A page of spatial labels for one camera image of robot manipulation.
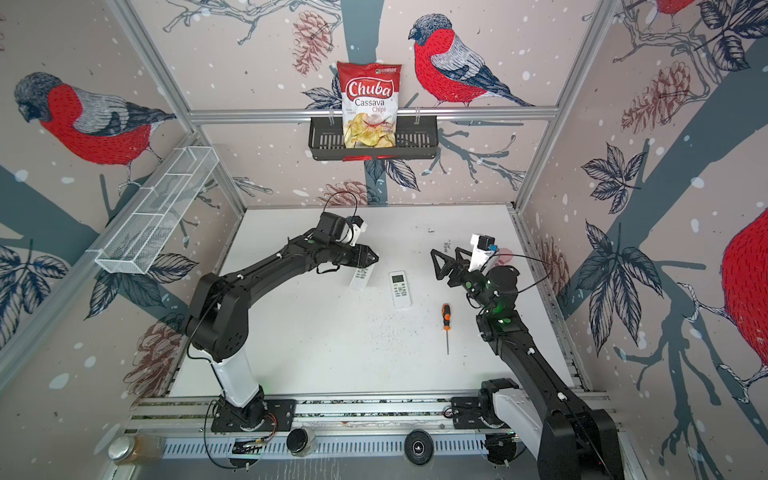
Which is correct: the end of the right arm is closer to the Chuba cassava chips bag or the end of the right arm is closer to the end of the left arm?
the end of the left arm

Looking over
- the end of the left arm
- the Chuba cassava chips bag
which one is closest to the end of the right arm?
the end of the left arm

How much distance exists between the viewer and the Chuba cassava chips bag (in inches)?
32.8
